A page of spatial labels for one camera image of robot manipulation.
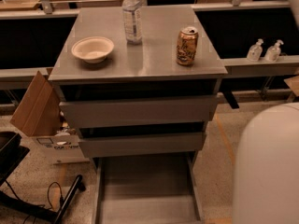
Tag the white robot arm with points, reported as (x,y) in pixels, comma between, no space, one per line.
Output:
(266,172)

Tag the white paper bowl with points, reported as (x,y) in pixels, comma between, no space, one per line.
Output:
(93,49)

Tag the clear plastic bottle white cap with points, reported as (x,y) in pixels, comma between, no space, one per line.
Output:
(131,10)

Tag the brown cardboard box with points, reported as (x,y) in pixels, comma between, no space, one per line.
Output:
(40,118)

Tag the black stand leg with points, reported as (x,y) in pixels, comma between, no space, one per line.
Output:
(40,212)

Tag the black bin at left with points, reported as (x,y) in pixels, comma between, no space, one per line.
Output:
(11,153)

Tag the left clear pump bottle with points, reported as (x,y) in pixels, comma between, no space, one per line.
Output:
(255,51)

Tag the grey middle drawer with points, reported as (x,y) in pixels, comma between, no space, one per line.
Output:
(141,144)

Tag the grey metal rail frame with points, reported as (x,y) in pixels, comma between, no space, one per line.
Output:
(31,40)

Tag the right clear pump bottle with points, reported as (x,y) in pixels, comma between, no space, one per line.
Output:
(274,51)

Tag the gold soda can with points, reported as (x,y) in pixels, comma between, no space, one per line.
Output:
(187,45)

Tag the clear pump bottle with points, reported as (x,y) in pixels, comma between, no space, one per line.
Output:
(274,51)
(255,51)

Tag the grey drawer cabinet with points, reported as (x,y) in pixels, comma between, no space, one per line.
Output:
(147,70)

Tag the grey open bottom drawer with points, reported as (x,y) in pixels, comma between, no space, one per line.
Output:
(146,189)

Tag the grey top drawer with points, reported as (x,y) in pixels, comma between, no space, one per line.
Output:
(130,112)

